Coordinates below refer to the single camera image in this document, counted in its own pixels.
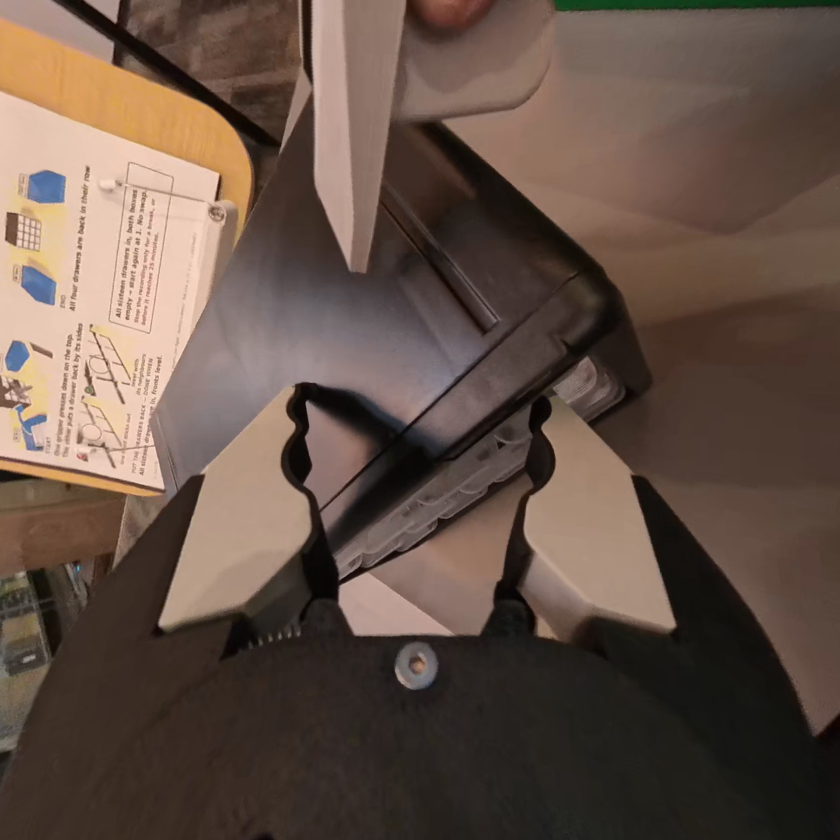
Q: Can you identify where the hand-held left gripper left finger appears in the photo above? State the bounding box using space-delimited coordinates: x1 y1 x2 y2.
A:
157 382 340 632

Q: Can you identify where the black drawer cabinet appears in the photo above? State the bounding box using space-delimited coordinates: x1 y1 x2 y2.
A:
154 98 654 585

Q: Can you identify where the person's right hand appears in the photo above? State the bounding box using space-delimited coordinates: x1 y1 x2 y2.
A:
412 0 498 30

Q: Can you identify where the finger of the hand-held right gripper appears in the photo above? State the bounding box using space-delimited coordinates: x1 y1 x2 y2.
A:
281 69 313 148
310 0 408 274

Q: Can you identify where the row of clear cabinet drawers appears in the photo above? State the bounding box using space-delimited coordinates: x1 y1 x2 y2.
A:
335 357 626 573

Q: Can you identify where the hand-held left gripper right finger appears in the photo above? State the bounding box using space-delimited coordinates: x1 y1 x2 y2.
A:
497 395 677 641

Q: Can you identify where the illustrated instruction poster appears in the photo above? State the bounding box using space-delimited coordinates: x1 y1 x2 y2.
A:
0 91 223 494

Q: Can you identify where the green plastic bin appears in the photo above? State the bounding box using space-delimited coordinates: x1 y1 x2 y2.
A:
554 0 840 13

